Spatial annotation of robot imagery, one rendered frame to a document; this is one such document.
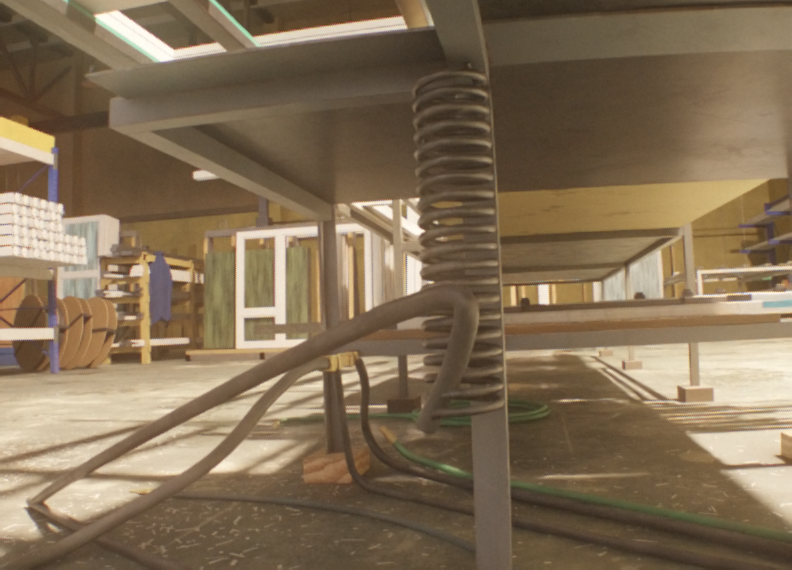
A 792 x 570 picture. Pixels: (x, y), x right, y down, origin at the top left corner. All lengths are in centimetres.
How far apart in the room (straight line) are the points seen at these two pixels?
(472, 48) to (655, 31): 17
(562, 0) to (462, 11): 11
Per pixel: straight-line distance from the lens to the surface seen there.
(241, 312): 853
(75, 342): 729
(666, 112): 96
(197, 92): 78
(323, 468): 147
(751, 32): 72
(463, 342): 55
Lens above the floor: 30
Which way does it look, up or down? 3 degrees up
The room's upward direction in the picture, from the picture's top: 2 degrees counter-clockwise
